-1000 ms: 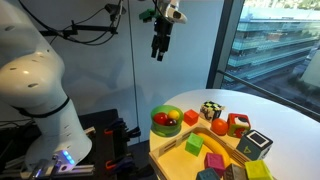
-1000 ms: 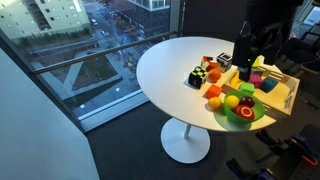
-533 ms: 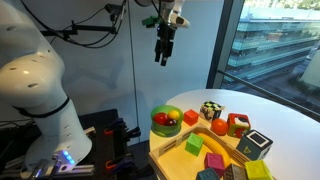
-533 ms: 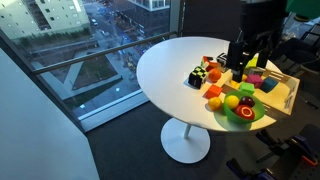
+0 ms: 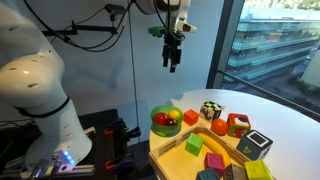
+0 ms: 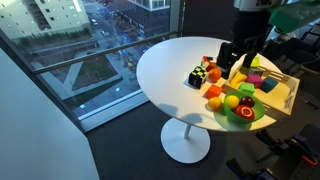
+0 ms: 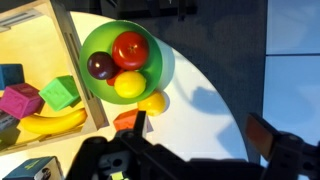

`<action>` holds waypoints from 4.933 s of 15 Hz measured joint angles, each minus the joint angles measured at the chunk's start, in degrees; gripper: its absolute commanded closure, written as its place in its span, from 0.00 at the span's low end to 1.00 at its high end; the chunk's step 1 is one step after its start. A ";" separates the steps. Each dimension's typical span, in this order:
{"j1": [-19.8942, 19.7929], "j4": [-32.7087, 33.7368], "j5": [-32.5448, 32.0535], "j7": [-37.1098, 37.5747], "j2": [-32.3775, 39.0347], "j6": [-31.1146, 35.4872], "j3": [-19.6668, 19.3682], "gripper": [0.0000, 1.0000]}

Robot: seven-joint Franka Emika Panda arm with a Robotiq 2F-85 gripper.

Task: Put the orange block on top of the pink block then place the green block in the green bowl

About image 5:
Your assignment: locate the yellow toy banana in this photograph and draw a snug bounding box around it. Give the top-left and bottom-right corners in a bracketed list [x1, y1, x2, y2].
[194, 132, 232, 168]

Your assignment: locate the green block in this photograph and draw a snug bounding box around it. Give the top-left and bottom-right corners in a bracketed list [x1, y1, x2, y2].
[184, 132, 205, 157]

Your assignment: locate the yellow-green block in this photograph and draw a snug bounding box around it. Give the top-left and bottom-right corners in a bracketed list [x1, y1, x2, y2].
[244, 159, 274, 180]

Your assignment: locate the black external camera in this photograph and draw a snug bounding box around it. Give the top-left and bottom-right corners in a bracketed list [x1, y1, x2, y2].
[104, 3, 127, 22]

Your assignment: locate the grey cube with white square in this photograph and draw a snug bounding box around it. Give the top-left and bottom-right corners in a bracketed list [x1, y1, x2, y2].
[235, 129, 274, 162]

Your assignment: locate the grey block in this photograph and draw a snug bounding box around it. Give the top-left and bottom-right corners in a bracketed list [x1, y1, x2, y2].
[223, 163, 248, 180]

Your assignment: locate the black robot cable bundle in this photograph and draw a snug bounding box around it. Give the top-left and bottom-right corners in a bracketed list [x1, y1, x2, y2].
[23, 0, 186, 54]

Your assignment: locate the wooden tray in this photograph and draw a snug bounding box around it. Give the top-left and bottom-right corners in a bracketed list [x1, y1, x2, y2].
[148, 123, 278, 180]

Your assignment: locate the blue block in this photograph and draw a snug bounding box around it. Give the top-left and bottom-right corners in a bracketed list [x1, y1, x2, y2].
[195, 167, 221, 180]

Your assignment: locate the yellow toy fruit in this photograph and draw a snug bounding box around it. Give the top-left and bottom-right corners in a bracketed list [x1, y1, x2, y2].
[167, 109, 181, 121]

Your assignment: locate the orange block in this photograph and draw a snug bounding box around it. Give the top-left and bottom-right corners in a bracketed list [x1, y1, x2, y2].
[183, 109, 200, 127]

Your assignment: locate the pink block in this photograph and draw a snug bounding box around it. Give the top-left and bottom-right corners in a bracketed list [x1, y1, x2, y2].
[203, 152, 226, 178]

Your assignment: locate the dark purple toy plum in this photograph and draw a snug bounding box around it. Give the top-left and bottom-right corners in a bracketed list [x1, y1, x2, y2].
[165, 118, 178, 127]

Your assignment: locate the dark window frame pillar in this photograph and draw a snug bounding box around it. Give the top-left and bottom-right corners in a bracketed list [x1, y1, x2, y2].
[205, 0, 246, 90]

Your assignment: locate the thin black hanging cable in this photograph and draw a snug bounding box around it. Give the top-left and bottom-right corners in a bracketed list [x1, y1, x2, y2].
[127, 0, 141, 134]

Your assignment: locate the red toy apple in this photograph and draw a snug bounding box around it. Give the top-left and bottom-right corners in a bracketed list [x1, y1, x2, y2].
[153, 112, 169, 126]

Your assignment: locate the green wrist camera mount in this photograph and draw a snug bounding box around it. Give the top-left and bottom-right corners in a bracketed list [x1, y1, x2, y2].
[147, 26, 167, 38]

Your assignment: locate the orange toy fruit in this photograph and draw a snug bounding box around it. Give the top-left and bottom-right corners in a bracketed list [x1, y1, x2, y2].
[210, 118, 229, 136]

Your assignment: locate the black orange clamp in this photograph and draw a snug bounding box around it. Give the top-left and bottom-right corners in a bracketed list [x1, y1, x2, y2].
[103, 118, 142, 138]
[105, 153, 135, 172]

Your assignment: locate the black robot stand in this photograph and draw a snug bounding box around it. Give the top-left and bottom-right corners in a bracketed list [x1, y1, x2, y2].
[0, 108, 155, 180]

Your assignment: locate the dark window railing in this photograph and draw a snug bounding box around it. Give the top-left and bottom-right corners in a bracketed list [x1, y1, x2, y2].
[218, 69, 320, 123]

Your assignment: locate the green plastic bowl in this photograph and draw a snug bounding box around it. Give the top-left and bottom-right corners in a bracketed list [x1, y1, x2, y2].
[150, 105, 185, 138]

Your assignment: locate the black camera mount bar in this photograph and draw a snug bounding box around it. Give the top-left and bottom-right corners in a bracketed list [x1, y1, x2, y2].
[41, 21, 119, 37]

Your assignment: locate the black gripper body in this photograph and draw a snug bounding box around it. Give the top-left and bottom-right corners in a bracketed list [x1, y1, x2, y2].
[162, 31, 184, 64]

